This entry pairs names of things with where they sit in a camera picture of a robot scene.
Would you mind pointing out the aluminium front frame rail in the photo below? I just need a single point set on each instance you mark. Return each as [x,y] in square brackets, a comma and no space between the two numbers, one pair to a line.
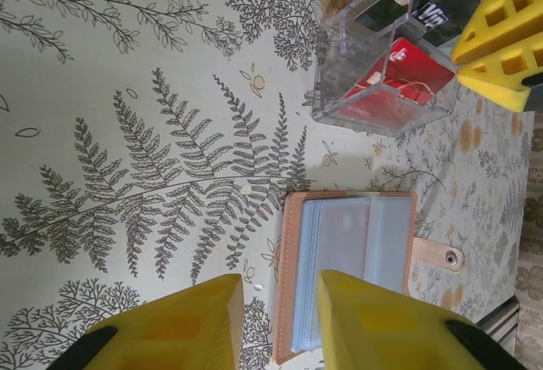
[500,319]

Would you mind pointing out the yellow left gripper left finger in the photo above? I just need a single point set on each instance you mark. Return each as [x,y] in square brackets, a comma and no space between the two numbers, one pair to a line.
[178,327]

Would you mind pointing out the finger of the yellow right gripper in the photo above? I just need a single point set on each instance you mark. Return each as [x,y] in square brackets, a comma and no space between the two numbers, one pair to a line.
[500,77]
[500,26]

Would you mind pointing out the red credit card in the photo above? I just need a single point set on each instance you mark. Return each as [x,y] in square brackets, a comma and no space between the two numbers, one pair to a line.
[415,73]

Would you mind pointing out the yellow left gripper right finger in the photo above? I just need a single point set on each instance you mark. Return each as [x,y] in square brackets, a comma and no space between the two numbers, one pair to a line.
[382,332]

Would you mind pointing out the black VIP credit card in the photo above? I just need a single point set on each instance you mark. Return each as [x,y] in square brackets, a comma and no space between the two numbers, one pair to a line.
[445,1]

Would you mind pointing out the clear acrylic card box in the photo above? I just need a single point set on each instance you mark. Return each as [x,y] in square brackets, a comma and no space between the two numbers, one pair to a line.
[339,90]

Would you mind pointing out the pink leather card holder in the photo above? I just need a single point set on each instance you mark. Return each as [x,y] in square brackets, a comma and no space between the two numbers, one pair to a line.
[292,259]

